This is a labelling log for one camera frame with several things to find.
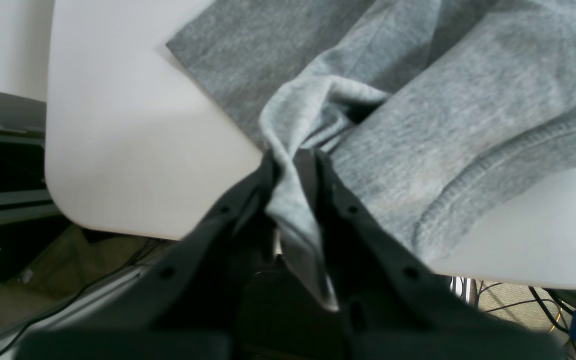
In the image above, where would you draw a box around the yellow cable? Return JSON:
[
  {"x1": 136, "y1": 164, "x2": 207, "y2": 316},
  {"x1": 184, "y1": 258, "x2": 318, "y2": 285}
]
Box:
[{"x1": 548, "y1": 307, "x2": 564, "y2": 333}]

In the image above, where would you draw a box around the black equipment box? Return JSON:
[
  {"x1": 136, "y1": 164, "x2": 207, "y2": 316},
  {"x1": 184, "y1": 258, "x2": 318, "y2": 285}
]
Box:
[{"x1": 0, "y1": 92, "x2": 71, "y2": 284}]

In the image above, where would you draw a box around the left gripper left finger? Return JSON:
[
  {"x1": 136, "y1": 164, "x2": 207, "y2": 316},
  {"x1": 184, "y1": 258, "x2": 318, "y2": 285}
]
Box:
[{"x1": 14, "y1": 154, "x2": 277, "y2": 360}]

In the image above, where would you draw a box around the grey t-shirt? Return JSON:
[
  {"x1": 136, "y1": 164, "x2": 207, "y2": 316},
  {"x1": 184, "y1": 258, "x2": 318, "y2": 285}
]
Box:
[{"x1": 166, "y1": 0, "x2": 576, "y2": 310}]

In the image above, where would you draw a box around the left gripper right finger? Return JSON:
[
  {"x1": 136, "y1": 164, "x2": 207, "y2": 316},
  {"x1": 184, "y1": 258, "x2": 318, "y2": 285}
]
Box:
[{"x1": 294, "y1": 149, "x2": 563, "y2": 360}]

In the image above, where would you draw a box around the aluminium frame rail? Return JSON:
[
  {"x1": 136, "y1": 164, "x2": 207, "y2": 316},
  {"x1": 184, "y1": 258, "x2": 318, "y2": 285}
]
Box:
[{"x1": 0, "y1": 263, "x2": 150, "y2": 360}]

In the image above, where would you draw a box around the black floor cable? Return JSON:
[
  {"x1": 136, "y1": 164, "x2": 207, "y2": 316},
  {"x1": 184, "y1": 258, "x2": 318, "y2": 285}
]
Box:
[{"x1": 448, "y1": 275, "x2": 576, "y2": 351}]

